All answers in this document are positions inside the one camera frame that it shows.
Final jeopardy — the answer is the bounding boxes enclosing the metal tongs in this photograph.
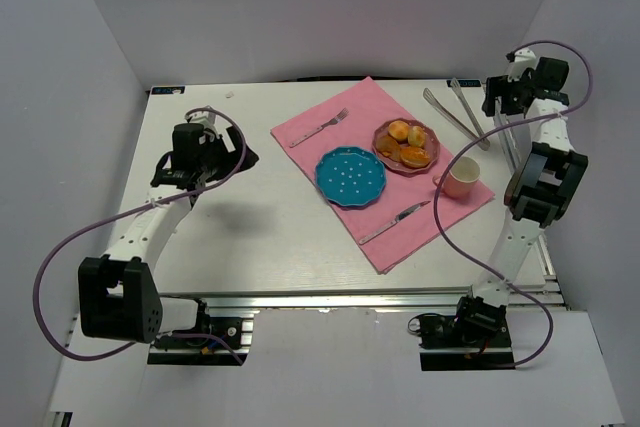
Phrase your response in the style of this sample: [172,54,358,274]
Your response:
[422,79,486,140]

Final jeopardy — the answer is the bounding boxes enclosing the round bread bun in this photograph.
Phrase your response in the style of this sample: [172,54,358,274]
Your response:
[388,120,410,143]
[407,125,426,148]

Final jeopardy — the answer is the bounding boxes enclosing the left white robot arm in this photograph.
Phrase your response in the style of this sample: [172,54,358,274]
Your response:
[78,107,258,344]

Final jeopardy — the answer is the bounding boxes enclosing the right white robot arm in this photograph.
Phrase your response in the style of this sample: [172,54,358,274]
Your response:
[452,46,588,345]

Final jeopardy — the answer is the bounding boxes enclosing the right blue table label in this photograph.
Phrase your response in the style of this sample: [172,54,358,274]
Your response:
[447,79,482,88]

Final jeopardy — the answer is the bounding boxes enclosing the blue table label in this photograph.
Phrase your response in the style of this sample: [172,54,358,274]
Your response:
[447,79,482,88]
[150,86,185,95]

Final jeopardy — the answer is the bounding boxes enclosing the left blue table label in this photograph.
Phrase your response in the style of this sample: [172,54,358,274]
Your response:
[150,86,185,95]

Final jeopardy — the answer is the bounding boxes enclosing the blue dotted plate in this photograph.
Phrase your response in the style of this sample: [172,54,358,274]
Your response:
[315,146,387,208]

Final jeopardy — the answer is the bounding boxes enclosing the pink mug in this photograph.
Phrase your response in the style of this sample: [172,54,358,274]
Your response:
[441,157,480,199]

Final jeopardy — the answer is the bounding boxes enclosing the silver fork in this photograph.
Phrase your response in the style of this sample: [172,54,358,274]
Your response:
[289,108,349,148]

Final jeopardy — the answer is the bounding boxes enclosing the glazed orange pastry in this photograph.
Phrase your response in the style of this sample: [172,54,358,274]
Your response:
[400,146,431,169]

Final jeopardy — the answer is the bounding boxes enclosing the pink dotted plate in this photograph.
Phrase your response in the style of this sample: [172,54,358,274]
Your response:
[372,118,440,176]

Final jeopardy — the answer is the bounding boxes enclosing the flat brown pastry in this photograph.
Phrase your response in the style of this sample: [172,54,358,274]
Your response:
[375,134,401,162]

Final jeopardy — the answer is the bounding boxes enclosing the pink cloth placemat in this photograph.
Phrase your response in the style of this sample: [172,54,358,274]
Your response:
[271,78,494,274]

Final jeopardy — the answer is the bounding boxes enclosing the silver table knife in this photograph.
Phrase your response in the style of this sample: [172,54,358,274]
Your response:
[358,200,431,245]

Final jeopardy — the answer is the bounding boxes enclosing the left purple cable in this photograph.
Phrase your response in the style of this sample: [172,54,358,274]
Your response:
[32,106,250,366]

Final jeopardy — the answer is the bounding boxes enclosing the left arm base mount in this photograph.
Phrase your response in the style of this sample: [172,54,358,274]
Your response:
[147,301,254,367]

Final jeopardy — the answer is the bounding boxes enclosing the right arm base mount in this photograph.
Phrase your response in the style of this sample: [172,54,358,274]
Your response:
[407,313,515,372]

